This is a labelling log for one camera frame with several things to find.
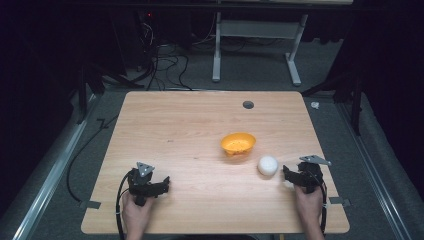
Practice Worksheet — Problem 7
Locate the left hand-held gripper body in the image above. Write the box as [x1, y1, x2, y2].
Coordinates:
[127, 161, 160, 207]

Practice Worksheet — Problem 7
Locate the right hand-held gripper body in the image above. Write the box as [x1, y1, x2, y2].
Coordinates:
[297, 154, 333, 195]

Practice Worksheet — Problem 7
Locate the white ball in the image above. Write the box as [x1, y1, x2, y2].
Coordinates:
[257, 155, 279, 177]

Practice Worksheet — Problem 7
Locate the orange plastic bowl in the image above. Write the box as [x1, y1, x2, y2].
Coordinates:
[220, 132, 257, 158]

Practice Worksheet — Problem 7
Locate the person's right hand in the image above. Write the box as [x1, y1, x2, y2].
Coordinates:
[294, 184, 325, 230]

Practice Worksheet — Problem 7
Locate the person's left hand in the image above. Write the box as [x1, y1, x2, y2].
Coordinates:
[121, 191, 156, 236]

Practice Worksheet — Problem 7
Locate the grey tape strip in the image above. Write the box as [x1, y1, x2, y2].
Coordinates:
[79, 199, 102, 210]
[328, 196, 352, 208]

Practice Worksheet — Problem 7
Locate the black tripod stand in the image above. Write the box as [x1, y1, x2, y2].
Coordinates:
[301, 71, 365, 136]
[75, 62, 145, 125]

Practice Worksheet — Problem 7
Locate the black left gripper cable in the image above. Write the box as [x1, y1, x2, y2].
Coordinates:
[115, 169, 135, 240]

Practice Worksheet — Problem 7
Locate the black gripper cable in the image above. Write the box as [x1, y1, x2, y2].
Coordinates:
[115, 169, 135, 240]
[319, 182, 329, 235]

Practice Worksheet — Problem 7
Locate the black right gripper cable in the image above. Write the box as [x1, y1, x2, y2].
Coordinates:
[319, 182, 329, 235]

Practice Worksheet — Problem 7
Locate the metal floor rail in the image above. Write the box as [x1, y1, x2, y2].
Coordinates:
[12, 93, 103, 240]
[335, 99, 416, 240]

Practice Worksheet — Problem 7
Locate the black floor cable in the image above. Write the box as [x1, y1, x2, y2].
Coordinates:
[66, 114, 120, 203]

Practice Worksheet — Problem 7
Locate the tangle of black cables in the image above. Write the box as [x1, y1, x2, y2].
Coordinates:
[134, 13, 218, 92]

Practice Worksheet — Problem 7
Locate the white metal desk frame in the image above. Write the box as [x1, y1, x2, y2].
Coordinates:
[211, 11, 310, 87]

